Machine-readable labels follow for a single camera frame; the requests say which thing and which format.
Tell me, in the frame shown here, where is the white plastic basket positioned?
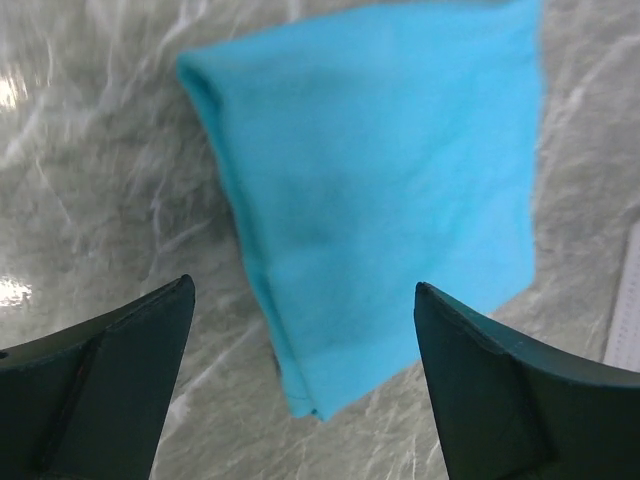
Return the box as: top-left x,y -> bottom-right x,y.
604,227 -> 639,372

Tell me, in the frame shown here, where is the turquoise polo shirt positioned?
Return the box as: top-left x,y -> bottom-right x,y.
176,1 -> 544,421

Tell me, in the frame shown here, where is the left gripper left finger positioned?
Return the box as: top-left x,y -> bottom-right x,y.
1,275 -> 195,479

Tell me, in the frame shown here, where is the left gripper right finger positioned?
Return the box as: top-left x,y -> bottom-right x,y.
414,283 -> 639,479

